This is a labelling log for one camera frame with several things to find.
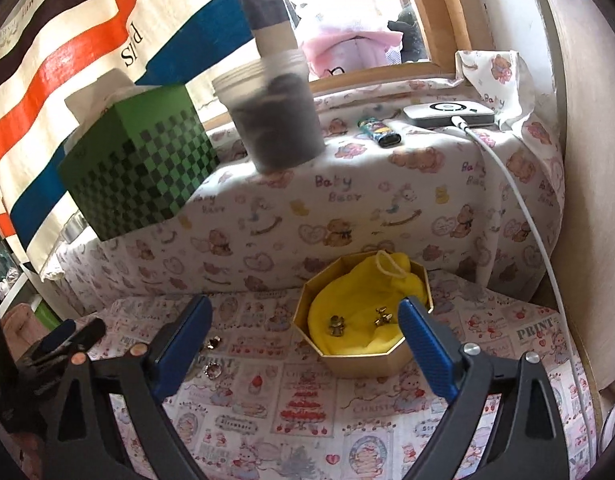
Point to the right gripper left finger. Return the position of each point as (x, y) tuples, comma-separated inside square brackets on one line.
[(83, 437)]

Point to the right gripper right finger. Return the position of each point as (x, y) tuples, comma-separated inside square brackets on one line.
[(527, 440)]

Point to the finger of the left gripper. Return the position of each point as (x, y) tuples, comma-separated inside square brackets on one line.
[(82, 340), (54, 339)]

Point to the dark gem earring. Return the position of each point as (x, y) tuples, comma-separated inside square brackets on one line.
[(213, 370)]

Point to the small silver earring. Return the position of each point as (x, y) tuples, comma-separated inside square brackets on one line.
[(213, 343)]

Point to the gold earring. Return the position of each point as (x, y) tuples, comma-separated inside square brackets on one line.
[(336, 326), (384, 317)]

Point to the gold octagonal jewelry box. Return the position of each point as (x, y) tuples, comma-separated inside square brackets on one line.
[(356, 366)]

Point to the white shelf with items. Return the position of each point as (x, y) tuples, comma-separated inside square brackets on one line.
[(17, 287)]

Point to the tape roll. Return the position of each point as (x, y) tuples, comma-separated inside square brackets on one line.
[(608, 431)]

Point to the green checkered tissue box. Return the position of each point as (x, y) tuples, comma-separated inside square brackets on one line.
[(140, 162)]

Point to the yellow cloth pouch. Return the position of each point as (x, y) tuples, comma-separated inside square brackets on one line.
[(355, 287)]

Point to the white tissue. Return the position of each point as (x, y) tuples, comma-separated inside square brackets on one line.
[(90, 102)]

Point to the translucent plastic jar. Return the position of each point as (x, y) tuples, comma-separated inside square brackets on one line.
[(273, 110)]

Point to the striped paris curtain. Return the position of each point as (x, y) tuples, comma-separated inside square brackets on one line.
[(53, 49)]

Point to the white power bank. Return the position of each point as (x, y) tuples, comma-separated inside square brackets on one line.
[(440, 114)]

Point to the green lighter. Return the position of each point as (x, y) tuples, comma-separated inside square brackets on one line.
[(382, 134)]

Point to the wooden window frame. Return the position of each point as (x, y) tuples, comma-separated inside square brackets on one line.
[(361, 43)]

